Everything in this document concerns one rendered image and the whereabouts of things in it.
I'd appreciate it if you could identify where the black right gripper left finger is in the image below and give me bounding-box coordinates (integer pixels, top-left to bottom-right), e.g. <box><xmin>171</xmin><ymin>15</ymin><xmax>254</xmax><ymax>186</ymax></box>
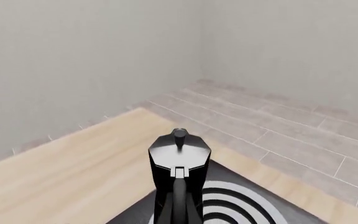
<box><xmin>157</xmin><ymin>196</ymin><xmax>175</xmax><ymax>224</ymax></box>

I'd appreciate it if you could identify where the flat black stove plate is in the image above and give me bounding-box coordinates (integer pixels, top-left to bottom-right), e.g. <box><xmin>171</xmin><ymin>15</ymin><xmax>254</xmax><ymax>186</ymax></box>
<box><xmin>105</xmin><ymin>160</ymin><xmax>324</xmax><ymax>224</ymax></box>

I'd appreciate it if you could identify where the black moka pot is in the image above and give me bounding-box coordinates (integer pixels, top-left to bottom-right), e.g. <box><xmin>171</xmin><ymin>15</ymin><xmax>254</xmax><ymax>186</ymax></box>
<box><xmin>147</xmin><ymin>128</ymin><xmax>213</xmax><ymax>224</ymax></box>

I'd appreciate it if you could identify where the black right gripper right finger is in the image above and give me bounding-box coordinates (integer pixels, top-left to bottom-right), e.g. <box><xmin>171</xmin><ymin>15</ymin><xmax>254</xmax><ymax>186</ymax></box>
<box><xmin>184</xmin><ymin>197</ymin><xmax>203</xmax><ymax>224</ymax></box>

